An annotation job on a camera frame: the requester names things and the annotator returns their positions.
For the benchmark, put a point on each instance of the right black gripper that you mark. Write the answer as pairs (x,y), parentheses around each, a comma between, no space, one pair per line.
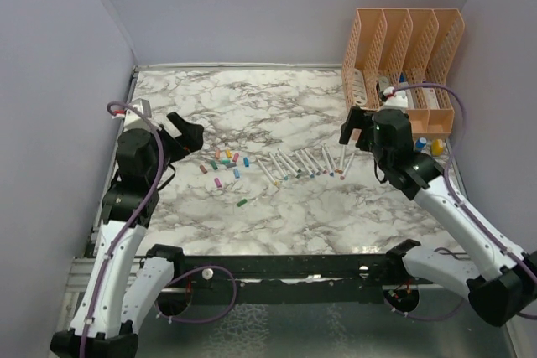
(362,118)

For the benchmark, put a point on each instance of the brown cap marker pen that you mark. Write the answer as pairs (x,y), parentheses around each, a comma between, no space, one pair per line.
(267,173)

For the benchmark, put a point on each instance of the peach cap marker pen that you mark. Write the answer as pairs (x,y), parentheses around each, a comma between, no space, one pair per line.
(342,156)

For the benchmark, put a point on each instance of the dark green cap marker pen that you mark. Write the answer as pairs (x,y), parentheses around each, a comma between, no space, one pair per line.
(289,163)

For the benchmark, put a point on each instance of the yellow small bottle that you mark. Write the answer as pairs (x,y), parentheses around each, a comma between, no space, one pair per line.
(437,147)

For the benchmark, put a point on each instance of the yellow cap marker pen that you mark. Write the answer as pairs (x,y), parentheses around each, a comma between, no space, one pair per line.
(332,161)

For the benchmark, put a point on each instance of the blue cap marker pen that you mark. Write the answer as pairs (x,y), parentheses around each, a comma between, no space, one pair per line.
(328,161)

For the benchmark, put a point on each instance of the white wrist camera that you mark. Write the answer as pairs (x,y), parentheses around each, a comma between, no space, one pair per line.
(392,98)
(138,116)

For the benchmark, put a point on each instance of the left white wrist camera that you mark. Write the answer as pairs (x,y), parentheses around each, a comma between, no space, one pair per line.
(138,116)

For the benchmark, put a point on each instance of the purple cap marker pen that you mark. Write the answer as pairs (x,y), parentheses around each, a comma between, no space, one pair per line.
(347,168)

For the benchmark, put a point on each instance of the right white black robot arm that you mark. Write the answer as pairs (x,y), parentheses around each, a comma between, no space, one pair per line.
(499,279)

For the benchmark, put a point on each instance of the white blue box in organizer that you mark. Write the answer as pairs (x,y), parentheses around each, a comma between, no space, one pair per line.
(403,81)

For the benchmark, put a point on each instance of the grey cap marker pen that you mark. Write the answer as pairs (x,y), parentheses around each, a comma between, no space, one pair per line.
(313,165)

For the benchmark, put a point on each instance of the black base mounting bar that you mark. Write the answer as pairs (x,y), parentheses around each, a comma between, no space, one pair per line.
(373,269)

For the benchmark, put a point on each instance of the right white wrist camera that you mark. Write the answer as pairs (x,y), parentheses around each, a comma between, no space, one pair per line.
(392,98)

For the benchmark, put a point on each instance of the red end marker pen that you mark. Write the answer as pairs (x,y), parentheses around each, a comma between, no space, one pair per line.
(321,169)

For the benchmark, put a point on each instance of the orange plastic file organizer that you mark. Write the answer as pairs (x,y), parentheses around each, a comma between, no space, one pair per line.
(422,43)

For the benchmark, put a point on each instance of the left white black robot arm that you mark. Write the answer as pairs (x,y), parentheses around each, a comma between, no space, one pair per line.
(108,320)

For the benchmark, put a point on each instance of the blue small bottle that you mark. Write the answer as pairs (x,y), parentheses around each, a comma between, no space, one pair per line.
(421,144)

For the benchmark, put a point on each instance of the white red box in organizer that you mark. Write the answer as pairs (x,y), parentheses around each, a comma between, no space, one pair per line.
(431,99)

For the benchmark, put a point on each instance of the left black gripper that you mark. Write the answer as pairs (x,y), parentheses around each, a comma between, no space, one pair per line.
(190,137)

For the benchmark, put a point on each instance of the white booklet in organizer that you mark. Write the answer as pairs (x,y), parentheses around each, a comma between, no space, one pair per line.
(358,87)

